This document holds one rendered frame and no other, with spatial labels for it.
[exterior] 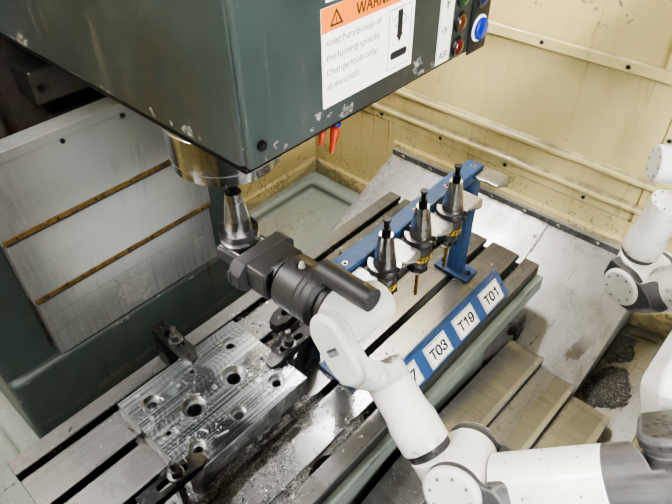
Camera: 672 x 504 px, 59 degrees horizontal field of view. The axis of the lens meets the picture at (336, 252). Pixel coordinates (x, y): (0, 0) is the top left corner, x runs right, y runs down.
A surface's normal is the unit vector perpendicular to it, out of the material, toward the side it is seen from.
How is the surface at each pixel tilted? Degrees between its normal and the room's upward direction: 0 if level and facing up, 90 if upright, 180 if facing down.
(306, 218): 0
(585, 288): 24
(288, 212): 0
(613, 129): 90
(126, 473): 0
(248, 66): 90
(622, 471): 35
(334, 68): 90
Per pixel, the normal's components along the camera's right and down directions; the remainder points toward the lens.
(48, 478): -0.01, -0.75
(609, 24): -0.67, 0.50
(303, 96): 0.74, 0.44
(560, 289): -0.29, -0.47
